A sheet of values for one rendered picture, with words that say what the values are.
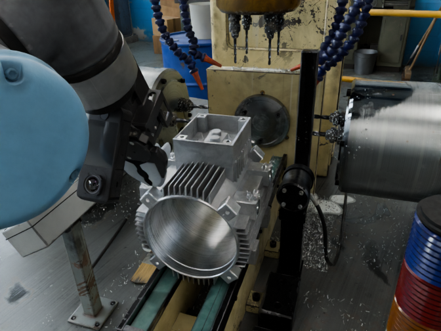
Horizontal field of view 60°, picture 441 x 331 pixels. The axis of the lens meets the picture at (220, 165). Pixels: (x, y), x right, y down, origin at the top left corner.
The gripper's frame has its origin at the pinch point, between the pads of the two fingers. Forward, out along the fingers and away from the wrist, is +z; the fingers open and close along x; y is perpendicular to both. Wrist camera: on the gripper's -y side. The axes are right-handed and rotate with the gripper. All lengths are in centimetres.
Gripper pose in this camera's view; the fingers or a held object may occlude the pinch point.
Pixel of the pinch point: (153, 184)
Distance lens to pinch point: 60.1
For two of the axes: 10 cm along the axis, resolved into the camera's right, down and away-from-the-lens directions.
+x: -9.5, -1.2, 2.9
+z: 1.9, 5.3, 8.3
